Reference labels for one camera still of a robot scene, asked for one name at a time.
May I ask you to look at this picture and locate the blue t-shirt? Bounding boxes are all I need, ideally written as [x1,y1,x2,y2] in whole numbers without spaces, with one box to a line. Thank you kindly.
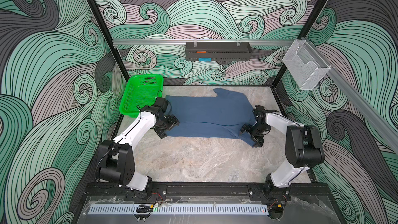
[166,88,256,147]

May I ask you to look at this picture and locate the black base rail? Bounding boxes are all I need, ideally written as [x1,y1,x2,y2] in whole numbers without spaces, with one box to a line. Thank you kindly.
[84,182,331,203]

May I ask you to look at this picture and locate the aluminium back rail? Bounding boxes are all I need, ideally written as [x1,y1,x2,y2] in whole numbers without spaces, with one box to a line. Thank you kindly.
[113,38,294,46]

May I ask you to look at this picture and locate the clear acrylic wall holder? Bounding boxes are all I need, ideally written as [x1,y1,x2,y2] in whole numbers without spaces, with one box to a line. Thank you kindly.
[283,39,331,90]

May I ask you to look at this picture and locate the white slotted cable duct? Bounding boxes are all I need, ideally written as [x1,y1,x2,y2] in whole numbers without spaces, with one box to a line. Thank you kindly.
[87,203,268,215]

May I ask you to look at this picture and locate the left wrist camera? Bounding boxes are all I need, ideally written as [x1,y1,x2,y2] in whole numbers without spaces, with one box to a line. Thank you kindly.
[153,97,169,112]

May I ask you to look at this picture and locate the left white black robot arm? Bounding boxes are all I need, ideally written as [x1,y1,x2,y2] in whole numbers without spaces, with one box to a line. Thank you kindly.
[95,99,179,191]

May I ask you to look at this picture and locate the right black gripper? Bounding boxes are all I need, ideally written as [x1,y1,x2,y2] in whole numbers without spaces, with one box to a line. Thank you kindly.
[241,123,270,147]

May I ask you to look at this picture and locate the aluminium right rail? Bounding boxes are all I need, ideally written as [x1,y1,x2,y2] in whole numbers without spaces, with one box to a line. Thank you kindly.
[302,37,398,153]

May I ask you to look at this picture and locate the aluminium rail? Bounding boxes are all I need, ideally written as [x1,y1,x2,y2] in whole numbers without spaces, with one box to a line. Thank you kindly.
[113,38,294,46]
[302,37,398,153]

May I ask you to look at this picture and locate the black wall tray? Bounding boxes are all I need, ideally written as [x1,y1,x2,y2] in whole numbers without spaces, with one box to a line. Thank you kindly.
[185,42,253,65]

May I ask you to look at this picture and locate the green plastic basket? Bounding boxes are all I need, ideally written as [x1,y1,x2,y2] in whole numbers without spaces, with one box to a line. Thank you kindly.
[119,74,164,118]

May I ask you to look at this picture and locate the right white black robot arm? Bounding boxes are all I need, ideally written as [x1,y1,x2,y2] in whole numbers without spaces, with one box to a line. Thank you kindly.
[240,105,325,195]

